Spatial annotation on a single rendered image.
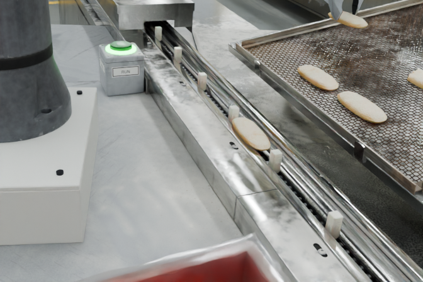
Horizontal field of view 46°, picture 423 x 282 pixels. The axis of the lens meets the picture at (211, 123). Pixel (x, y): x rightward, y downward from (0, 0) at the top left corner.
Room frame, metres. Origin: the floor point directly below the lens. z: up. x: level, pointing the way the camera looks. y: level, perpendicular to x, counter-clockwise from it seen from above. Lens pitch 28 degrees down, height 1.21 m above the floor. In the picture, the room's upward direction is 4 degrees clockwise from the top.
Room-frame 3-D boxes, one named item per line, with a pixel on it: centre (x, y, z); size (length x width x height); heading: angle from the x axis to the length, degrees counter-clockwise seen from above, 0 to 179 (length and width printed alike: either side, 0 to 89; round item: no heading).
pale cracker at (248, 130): (0.66, -0.06, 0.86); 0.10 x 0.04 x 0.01; 22
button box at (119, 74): (0.86, 0.17, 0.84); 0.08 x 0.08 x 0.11; 24
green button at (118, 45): (0.86, 0.18, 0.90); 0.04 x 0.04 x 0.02
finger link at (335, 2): (0.95, -0.20, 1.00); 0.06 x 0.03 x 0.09; 28
